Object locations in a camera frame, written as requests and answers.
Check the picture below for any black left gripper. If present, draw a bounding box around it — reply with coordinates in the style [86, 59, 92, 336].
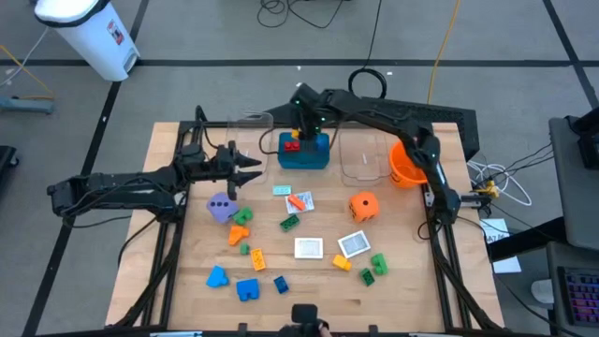
[200, 139, 265, 201]

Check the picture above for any purple foam die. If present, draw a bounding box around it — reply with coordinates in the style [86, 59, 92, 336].
[206, 191, 240, 225]

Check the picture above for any green long brick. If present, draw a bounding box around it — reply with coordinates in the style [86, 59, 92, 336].
[279, 213, 301, 233]

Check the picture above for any orange foam die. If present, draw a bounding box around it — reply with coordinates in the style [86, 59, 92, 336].
[347, 190, 381, 224]

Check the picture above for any blue arch block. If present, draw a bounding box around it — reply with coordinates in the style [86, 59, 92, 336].
[235, 277, 261, 302]

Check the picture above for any black slanted panel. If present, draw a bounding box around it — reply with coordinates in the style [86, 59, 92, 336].
[261, 95, 300, 125]

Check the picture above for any clear plastic bin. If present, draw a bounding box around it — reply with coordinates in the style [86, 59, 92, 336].
[224, 110, 274, 184]
[337, 119, 393, 187]

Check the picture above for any green toy block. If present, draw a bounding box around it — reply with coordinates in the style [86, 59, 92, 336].
[232, 206, 255, 227]

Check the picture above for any teal plastic bin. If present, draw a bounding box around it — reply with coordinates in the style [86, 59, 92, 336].
[277, 132, 331, 170]

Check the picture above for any white picture card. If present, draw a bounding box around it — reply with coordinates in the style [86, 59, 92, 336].
[284, 190, 315, 215]

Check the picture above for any yellow-orange flat brick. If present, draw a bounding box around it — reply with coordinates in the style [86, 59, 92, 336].
[250, 247, 268, 272]

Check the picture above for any light blue toy block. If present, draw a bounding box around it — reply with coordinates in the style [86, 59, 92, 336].
[205, 265, 230, 289]

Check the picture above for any orange pumpkin bucket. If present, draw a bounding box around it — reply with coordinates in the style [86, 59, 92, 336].
[387, 139, 430, 190]

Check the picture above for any plastic coated card box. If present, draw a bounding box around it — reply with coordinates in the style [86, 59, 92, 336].
[337, 229, 373, 259]

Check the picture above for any black mesh computer case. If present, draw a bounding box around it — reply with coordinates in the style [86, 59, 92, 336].
[358, 95, 481, 163]

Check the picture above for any black handheld device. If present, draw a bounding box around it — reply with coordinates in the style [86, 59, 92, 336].
[279, 302, 331, 337]

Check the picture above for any green stepped block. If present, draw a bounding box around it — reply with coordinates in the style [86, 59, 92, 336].
[371, 252, 389, 276]

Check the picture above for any white trash can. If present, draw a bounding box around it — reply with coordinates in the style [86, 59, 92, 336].
[33, 0, 141, 83]

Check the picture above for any white paper sheet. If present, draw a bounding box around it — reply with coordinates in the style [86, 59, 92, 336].
[490, 255, 522, 275]
[478, 217, 511, 244]

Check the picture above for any grey-blue floor base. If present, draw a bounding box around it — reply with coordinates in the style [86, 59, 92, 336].
[0, 95, 56, 116]

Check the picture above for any black chair base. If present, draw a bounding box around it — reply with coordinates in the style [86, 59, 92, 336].
[0, 145, 20, 182]

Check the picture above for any black desk device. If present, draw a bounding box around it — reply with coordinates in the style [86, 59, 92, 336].
[563, 105, 599, 170]

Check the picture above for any dark grey desk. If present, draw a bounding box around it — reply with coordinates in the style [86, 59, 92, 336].
[544, 241, 599, 337]

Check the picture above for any white computer mouse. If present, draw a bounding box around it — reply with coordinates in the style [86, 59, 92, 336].
[530, 278, 555, 304]

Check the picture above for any black keyboard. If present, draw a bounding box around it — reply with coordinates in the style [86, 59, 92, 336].
[556, 265, 599, 328]

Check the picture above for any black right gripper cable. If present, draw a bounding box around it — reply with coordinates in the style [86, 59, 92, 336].
[258, 125, 342, 156]

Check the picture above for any black cable with coil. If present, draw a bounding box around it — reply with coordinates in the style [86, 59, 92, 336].
[346, 0, 388, 105]

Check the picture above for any black table frame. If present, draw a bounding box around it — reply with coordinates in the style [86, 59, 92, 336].
[106, 105, 505, 337]

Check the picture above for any black tangled cable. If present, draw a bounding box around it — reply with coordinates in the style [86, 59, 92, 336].
[256, 0, 352, 30]

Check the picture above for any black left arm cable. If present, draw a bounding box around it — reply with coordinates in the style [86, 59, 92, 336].
[116, 217, 158, 268]

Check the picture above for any thin yellow floor cable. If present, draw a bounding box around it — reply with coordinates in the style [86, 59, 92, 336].
[0, 44, 57, 100]

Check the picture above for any thin white floor cable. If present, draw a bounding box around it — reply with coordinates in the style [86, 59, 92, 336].
[0, 27, 48, 88]

